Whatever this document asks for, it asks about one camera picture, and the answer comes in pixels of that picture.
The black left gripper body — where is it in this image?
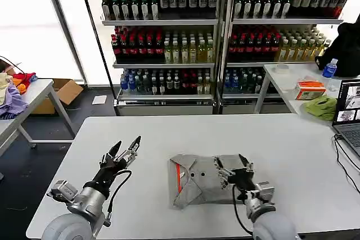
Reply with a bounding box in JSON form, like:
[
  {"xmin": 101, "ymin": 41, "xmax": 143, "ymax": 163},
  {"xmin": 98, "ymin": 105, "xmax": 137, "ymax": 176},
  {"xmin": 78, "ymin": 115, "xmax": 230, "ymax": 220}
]
[{"xmin": 90, "ymin": 154, "xmax": 128, "ymax": 194}]

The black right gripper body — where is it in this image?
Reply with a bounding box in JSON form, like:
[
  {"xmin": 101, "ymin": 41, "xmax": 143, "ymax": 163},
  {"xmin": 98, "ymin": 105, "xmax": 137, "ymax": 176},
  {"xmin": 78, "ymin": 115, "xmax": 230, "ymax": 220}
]
[{"xmin": 227, "ymin": 167, "xmax": 259, "ymax": 194}]

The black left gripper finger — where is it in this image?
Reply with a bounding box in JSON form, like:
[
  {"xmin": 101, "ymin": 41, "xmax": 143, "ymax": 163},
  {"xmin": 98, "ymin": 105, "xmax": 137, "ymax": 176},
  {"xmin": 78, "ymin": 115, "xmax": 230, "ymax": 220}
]
[
  {"xmin": 98, "ymin": 139, "xmax": 123, "ymax": 168},
  {"xmin": 115, "ymin": 135, "xmax": 142, "ymax": 165}
]

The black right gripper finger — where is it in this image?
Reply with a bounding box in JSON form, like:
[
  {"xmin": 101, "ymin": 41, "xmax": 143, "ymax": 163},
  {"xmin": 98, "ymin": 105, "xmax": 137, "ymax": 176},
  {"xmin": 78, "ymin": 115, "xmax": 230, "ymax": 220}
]
[
  {"xmin": 237, "ymin": 153, "xmax": 255, "ymax": 174},
  {"xmin": 213, "ymin": 155, "xmax": 236, "ymax": 189}
]

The grey printed t-shirt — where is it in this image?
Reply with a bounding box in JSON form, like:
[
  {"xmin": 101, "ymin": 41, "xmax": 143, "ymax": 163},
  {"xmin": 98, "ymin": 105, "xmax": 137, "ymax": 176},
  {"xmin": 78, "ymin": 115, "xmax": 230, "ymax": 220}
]
[{"xmin": 168, "ymin": 153, "xmax": 254, "ymax": 210}]

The white paper sheet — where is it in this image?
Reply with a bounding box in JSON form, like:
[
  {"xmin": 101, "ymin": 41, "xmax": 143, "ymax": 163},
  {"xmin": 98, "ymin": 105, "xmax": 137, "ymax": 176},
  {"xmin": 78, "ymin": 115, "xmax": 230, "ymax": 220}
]
[{"xmin": 91, "ymin": 94, "xmax": 108, "ymax": 106}]

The open cardboard box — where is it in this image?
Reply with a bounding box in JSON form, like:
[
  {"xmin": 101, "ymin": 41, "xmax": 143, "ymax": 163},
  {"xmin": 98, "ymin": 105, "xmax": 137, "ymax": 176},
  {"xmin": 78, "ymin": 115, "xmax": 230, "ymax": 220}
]
[{"xmin": 30, "ymin": 78, "xmax": 84, "ymax": 115}]

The white side table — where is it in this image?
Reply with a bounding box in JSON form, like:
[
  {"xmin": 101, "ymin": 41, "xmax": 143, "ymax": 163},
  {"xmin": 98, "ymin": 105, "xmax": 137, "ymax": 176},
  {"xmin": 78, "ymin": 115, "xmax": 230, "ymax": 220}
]
[{"xmin": 253, "ymin": 62, "xmax": 360, "ymax": 124}]

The green cloth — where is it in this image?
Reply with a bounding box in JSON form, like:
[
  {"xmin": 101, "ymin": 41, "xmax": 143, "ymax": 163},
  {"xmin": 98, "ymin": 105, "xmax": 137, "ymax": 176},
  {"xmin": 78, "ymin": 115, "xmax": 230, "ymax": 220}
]
[{"xmin": 302, "ymin": 94, "xmax": 338, "ymax": 122}]

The grey side table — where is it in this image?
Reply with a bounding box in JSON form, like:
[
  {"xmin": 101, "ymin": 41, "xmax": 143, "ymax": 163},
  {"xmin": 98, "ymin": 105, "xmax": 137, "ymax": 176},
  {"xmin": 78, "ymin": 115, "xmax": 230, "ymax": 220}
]
[{"xmin": 0, "ymin": 79, "xmax": 77, "ymax": 157}]

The orange tissue box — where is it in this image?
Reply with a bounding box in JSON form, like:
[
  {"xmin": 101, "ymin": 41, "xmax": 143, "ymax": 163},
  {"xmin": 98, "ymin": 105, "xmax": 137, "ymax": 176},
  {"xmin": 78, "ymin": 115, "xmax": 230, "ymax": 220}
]
[{"xmin": 295, "ymin": 80, "xmax": 327, "ymax": 101}]

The white tape roll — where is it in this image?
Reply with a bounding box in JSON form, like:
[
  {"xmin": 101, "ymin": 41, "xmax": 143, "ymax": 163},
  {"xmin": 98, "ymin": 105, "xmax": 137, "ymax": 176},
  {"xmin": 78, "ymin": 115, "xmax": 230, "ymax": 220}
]
[{"xmin": 274, "ymin": 63, "xmax": 290, "ymax": 75}]

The shelf with bottles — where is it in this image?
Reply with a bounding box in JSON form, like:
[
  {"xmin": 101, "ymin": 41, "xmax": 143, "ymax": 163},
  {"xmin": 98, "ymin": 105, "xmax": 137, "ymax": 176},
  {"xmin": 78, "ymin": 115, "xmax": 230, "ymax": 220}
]
[
  {"xmin": 100, "ymin": 0, "xmax": 223, "ymax": 116},
  {"xmin": 220, "ymin": 0, "xmax": 349, "ymax": 115}
]

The thin black pole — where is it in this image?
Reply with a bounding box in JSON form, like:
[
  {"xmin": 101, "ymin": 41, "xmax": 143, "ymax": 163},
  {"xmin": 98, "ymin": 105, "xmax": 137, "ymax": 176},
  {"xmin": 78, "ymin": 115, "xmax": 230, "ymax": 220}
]
[{"xmin": 75, "ymin": 0, "xmax": 117, "ymax": 116}]

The purple cloth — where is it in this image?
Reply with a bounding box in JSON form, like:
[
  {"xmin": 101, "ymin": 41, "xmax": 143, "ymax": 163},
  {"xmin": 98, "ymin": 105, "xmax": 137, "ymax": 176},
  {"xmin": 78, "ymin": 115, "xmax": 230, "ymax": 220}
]
[{"xmin": 0, "ymin": 82, "xmax": 29, "ymax": 120}]

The grey open laptop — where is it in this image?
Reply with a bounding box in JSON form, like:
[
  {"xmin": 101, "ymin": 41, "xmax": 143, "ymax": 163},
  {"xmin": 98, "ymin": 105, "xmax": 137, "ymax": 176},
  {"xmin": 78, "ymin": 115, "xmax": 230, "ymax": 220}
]
[{"xmin": 331, "ymin": 79, "xmax": 360, "ymax": 159}]

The orange cloth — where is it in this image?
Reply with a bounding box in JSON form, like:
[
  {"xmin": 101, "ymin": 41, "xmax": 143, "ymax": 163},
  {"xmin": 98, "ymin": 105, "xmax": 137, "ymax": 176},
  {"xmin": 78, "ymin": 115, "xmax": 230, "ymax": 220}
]
[{"xmin": 12, "ymin": 78, "xmax": 28, "ymax": 95}]

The red cloth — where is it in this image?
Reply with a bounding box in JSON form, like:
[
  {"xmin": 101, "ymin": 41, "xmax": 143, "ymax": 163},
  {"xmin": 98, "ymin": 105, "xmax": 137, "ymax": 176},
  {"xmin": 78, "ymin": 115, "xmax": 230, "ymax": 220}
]
[{"xmin": 12, "ymin": 72, "xmax": 38, "ymax": 89}]

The blue label water bottle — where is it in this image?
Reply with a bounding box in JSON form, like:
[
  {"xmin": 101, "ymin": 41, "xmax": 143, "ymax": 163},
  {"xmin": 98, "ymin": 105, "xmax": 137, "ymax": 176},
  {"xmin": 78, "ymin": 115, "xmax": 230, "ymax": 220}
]
[{"xmin": 322, "ymin": 58, "xmax": 339, "ymax": 79}]

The cream cloth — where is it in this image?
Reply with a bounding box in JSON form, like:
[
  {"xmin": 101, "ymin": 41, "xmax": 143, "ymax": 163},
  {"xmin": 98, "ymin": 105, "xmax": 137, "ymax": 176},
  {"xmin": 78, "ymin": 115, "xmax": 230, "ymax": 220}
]
[{"xmin": 0, "ymin": 73, "xmax": 14, "ymax": 106}]

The black bag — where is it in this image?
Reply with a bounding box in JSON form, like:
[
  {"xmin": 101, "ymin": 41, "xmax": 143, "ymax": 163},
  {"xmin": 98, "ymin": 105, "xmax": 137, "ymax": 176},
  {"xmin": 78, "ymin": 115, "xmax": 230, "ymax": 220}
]
[{"xmin": 314, "ymin": 21, "xmax": 360, "ymax": 78}]

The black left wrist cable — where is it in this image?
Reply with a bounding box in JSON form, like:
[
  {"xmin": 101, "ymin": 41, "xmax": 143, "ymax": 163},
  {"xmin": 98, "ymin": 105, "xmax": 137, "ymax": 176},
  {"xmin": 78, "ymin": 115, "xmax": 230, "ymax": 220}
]
[{"xmin": 105, "ymin": 169, "xmax": 133, "ymax": 227}]

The black laptop cable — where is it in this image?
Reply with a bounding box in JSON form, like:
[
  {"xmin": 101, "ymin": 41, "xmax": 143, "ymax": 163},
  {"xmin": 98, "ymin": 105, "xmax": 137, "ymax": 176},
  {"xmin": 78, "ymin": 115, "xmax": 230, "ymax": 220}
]
[{"xmin": 333, "ymin": 134, "xmax": 360, "ymax": 196}]

